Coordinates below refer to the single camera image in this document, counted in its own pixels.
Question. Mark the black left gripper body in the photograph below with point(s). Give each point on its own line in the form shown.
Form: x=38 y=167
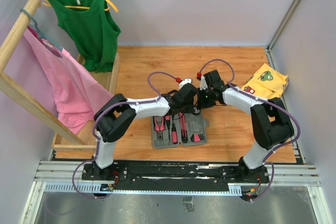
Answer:
x=188 y=107

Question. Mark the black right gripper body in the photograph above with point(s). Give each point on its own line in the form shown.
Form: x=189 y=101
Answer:
x=205 y=98

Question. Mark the grey plastic tool case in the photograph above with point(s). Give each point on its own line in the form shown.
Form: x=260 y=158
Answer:
x=195 y=124

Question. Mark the pink handled pliers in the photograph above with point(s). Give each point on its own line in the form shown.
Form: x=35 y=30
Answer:
x=159 y=127

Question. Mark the pink hex key set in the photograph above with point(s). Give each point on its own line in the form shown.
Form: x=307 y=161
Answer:
x=197 y=137

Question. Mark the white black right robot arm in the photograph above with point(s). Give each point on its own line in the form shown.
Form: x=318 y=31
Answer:
x=271 y=123

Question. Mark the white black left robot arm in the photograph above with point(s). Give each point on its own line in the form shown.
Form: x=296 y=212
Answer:
x=115 y=117

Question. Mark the yellow patterned cloth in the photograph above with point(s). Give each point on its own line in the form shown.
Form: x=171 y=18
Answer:
x=266 y=83

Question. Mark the pink shirt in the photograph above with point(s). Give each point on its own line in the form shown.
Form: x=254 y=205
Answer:
x=77 y=95

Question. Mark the green tank top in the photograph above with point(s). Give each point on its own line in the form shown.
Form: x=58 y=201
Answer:
x=93 y=30

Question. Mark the wooden clothes rack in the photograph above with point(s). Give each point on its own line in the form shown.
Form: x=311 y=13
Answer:
x=20 y=130

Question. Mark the grey clothes hanger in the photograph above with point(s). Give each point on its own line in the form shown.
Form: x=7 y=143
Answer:
x=39 y=32

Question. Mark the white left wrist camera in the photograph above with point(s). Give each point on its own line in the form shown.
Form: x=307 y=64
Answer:
x=183 y=82

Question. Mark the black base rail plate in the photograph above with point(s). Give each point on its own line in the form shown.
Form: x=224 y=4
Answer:
x=173 y=176

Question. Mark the aluminium frame post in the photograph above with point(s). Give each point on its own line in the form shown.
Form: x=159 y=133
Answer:
x=283 y=24

